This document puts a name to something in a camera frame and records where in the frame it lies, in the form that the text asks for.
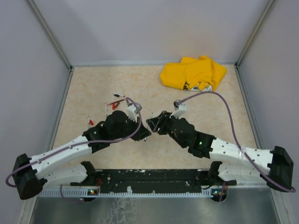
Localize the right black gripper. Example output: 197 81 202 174
147 110 187 148

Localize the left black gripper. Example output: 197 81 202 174
111 114 151 141

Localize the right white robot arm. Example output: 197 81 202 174
146 111 295 192

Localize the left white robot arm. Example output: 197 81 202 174
11 111 151 200

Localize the dark red pen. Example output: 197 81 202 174
107 98 126 105

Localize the black capped marker pen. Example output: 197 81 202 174
113 93 125 98

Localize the yellow folded t-shirt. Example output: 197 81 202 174
160 56 227 92

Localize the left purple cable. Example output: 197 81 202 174
6 98 142 203

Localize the purple cable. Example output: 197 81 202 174
6 98 142 203
178 91 296 193

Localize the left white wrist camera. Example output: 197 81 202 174
127 103 142 123

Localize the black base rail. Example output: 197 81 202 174
71 169 224 194

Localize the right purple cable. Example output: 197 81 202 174
178 91 296 193

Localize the white slotted cable duct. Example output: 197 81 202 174
41 188 226 198

